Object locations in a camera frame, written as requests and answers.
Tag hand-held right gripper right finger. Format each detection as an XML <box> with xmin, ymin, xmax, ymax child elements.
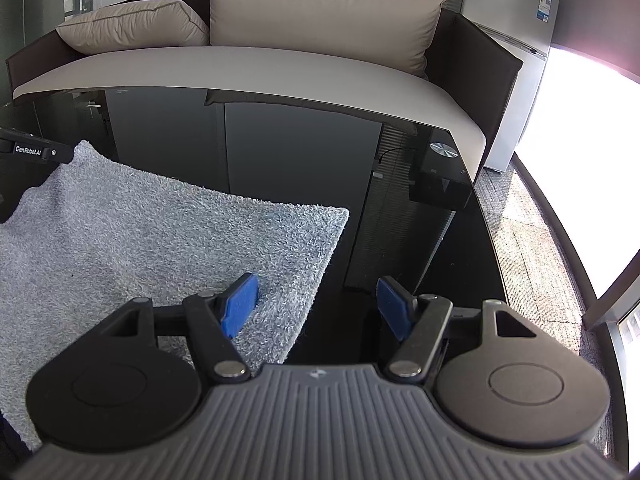
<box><xmin>376</xmin><ymin>276</ymin><xmax>551</xmax><ymax>380</ymax></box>

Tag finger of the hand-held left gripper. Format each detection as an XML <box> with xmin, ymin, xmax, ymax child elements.
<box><xmin>0</xmin><ymin>127</ymin><xmax>76</xmax><ymax>166</ymax></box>

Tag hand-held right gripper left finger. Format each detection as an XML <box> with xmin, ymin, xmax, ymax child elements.
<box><xmin>92</xmin><ymin>272</ymin><xmax>261</xmax><ymax>385</ymax></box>

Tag grey fluffy towel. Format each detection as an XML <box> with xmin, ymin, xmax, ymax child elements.
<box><xmin>0</xmin><ymin>140</ymin><xmax>350</xmax><ymax>453</ymax></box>

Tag small beige cushion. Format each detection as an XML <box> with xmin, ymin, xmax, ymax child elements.
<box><xmin>55</xmin><ymin>0</ymin><xmax>211</xmax><ymax>56</ymax></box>

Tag dark brown sofa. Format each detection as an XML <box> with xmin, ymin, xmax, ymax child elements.
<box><xmin>6</xmin><ymin>0</ymin><xmax>525</xmax><ymax>183</ymax></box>

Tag large beige cushion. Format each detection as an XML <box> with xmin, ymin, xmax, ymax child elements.
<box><xmin>205</xmin><ymin>0</ymin><xmax>451</xmax><ymax>80</ymax></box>

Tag silver refrigerator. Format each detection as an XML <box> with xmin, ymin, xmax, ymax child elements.
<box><xmin>460</xmin><ymin>0</ymin><xmax>561</xmax><ymax>176</ymax></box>

